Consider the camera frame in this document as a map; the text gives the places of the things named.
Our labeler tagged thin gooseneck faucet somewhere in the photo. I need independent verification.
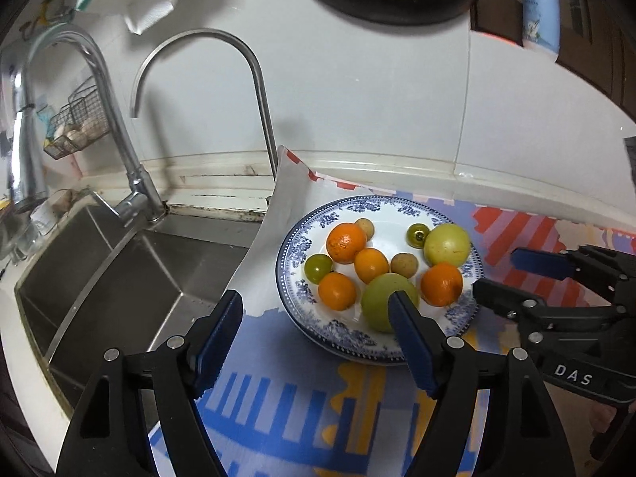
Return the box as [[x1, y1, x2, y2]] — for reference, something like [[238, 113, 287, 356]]
[[130, 30, 279, 182]]

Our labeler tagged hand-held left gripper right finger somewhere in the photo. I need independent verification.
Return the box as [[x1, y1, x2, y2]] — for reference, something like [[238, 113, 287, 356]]
[[388, 289, 577, 477]]

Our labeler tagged small smooth orange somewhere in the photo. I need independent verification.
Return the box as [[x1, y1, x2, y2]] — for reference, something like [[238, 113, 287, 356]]
[[318, 271, 357, 310]]

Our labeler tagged light green apple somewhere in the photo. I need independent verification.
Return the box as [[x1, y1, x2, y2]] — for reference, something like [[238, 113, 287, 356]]
[[423, 223, 471, 266]]

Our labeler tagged large orange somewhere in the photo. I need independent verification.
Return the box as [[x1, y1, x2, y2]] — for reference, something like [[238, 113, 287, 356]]
[[326, 223, 367, 264]]

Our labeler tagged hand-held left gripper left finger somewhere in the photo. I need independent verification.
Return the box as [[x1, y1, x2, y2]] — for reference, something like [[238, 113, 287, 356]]
[[54, 289, 244, 477]]

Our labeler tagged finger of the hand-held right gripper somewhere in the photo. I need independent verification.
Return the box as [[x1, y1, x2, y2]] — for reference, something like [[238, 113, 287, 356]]
[[511, 247, 580, 280], [472, 277, 546, 322]]

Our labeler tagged white blue bottle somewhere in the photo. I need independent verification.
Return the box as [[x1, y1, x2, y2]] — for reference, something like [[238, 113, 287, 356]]
[[521, 0, 561, 63]]

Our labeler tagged large yellow-green pear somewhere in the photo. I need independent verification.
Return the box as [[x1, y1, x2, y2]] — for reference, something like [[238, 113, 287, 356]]
[[361, 273, 421, 334]]

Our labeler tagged stainless steel sink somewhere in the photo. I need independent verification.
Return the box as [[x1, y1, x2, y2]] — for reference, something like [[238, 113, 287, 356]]
[[14, 199, 269, 411]]

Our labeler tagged red purple striped mat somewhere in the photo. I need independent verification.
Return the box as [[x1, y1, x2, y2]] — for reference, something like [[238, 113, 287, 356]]
[[146, 145, 636, 477]]

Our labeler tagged large chrome faucet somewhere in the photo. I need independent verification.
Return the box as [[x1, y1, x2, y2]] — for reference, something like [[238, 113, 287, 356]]
[[0, 27, 166, 224]]

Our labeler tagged black wire basket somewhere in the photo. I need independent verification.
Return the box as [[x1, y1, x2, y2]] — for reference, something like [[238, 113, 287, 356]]
[[44, 77, 111, 160]]

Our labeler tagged small orange kumquat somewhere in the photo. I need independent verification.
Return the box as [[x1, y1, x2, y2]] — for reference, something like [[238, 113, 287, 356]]
[[354, 248, 390, 283]]

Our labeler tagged orange with stem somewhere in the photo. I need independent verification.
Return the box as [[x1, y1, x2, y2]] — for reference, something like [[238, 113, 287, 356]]
[[421, 263, 464, 308]]

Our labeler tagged blue patterned white plate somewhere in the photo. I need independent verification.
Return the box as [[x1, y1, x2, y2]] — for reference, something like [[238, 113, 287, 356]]
[[275, 196, 485, 366]]

